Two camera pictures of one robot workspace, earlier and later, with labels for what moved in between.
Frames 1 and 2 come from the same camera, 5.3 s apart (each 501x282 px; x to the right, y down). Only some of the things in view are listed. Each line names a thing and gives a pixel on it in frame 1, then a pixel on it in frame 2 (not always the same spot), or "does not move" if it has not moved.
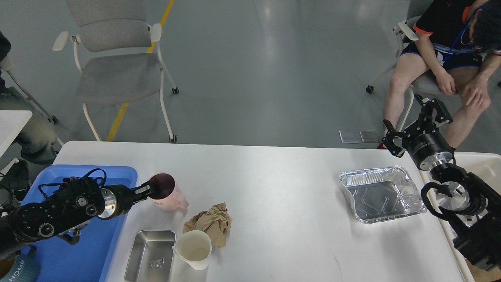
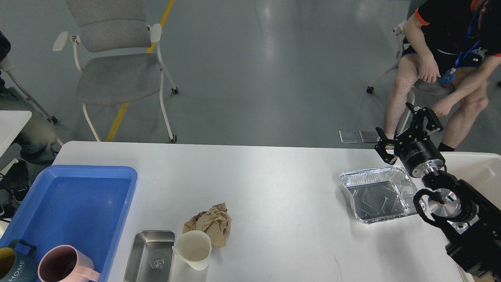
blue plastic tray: (89, 259) does not move
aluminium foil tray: (382, 194) does not move
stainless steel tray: (151, 256) does not move
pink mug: (163, 195) to (67, 263)
